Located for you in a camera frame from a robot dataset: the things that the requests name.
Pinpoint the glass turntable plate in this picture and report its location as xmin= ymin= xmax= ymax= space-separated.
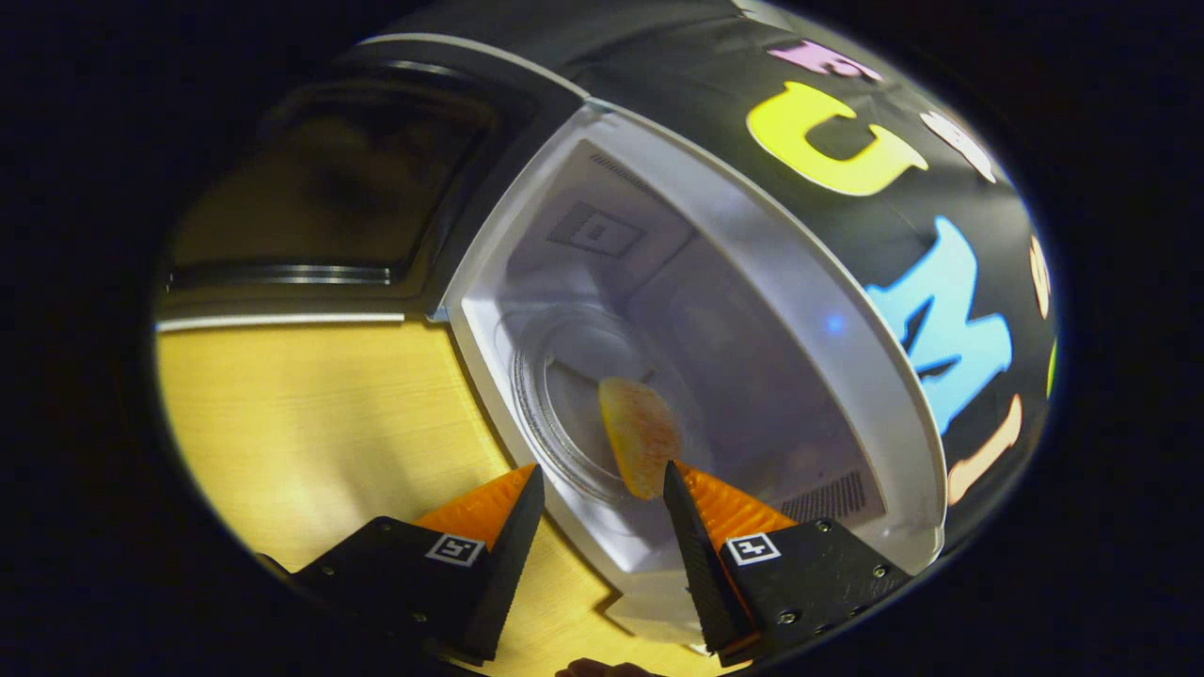
xmin=511 ymin=306 xmax=716 ymax=509

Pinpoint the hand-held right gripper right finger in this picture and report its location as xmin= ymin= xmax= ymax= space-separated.
xmin=663 ymin=461 xmax=913 ymax=659

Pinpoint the white microwave oven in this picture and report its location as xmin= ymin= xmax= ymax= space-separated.
xmin=155 ymin=33 xmax=946 ymax=650

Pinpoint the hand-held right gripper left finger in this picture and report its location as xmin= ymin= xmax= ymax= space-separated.
xmin=259 ymin=464 xmax=547 ymax=664

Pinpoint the speckled oval bread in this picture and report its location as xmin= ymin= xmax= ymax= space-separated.
xmin=599 ymin=377 xmax=683 ymax=499

